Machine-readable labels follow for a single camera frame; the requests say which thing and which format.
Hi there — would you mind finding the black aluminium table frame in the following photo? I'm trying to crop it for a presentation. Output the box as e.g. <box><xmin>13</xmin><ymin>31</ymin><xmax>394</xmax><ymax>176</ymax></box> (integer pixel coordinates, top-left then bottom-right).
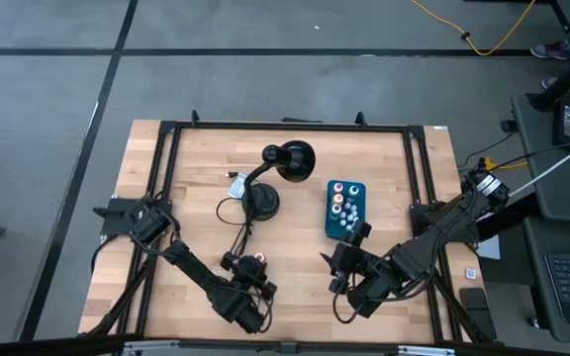
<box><xmin>79</xmin><ymin>109</ymin><xmax>497</xmax><ymax>345</ymax></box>

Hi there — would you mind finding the white rod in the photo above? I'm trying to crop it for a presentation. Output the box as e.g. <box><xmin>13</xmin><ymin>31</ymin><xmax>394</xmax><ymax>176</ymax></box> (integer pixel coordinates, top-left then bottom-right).
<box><xmin>507</xmin><ymin>133</ymin><xmax>570</xmax><ymax>198</ymax></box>

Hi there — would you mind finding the black desk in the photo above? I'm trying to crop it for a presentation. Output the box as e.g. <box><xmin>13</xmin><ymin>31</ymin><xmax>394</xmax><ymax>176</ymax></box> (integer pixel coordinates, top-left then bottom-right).
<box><xmin>522</xmin><ymin>217</ymin><xmax>570</xmax><ymax>347</ymax></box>
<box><xmin>511</xmin><ymin>92</ymin><xmax>570</xmax><ymax>224</ymax></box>

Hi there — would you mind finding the black rig crossbar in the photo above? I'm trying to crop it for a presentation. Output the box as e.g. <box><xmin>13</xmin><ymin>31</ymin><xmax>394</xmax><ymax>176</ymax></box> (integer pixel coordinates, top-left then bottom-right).
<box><xmin>0</xmin><ymin>334</ymin><xmax>570</xmax><ymax>356</ymax></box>

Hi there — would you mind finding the black desk lamp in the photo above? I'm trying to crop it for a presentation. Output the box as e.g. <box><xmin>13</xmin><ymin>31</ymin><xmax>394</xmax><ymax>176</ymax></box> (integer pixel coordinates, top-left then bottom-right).
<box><xmin>239</xmin><ymin>139</ymin><xmax>317</xmax><ymax>223</ymax></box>

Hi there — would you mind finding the teal plastic bin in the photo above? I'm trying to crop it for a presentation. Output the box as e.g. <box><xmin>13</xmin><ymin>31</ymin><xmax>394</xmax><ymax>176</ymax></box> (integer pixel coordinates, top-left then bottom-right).
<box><xmin>324</xmin><ymin>179</ymin><xmax>368</xmax><ymax>241</ymax></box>

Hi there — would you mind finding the short yellow cable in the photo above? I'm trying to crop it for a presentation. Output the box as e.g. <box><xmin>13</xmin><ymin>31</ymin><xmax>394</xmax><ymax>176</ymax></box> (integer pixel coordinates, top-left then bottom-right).
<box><xmin>480</xmin><ymin>156</ymin><xmax>529</xmax><ymax>172</ymax></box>

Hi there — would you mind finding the yellow extension cable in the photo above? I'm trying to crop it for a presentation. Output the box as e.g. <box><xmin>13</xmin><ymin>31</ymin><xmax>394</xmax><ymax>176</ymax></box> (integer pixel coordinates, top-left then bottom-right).
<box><xmin>411</xmin><ymin>0</ymin><xmax>537</xmax><ymax>56</ymax></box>

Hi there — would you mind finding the black stand beam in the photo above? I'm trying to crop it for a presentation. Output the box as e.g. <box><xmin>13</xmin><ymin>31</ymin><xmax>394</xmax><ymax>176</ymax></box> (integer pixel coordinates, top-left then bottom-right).
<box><xmin>529</xmin><ymin>0</ymin><xmax>570</xmax><ymax>113</ymax></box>

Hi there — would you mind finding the silver lamp tag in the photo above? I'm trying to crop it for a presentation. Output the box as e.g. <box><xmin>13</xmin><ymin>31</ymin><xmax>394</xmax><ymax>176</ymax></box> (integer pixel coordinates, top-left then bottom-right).
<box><xmin>227</xmin><ymin>176</ymin><xmax>247</xmax><ymax>200</ymax></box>

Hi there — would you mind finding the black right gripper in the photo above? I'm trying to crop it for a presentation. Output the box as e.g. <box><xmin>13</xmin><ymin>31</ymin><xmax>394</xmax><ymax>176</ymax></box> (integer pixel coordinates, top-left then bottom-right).
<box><xmin>320</xmin><ymin>220</ymin><xmax>396</xmax><ymax>318</ymax></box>

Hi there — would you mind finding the white paper sheet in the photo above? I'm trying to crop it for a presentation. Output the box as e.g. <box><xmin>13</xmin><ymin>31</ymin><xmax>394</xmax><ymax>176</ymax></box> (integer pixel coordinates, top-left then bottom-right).
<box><xmin>475</xmin><ymin>234</ymin><xmax>503</xmax><ymax>262</ymax></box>

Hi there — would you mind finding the black lamp cable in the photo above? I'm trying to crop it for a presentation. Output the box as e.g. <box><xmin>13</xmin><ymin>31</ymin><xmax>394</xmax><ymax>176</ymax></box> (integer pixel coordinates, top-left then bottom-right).
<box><xmin>215</xmin><ymin>170</ymin><xmax>256</xmax><ymax>258</ymax></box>

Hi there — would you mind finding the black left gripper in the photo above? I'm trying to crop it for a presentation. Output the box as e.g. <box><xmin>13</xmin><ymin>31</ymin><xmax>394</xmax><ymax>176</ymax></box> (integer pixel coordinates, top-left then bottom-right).
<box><xmin>221</xmin><ymin>250</ymin><xmax>279</xmax><ymax>301</ymax></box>

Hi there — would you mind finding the black smartphone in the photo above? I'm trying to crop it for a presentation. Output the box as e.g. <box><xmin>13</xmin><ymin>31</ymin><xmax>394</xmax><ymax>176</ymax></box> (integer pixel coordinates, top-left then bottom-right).
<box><xmin>459</xmin><ymin>287</ymin><xmax>498</xmax><ymax>341</ymax></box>

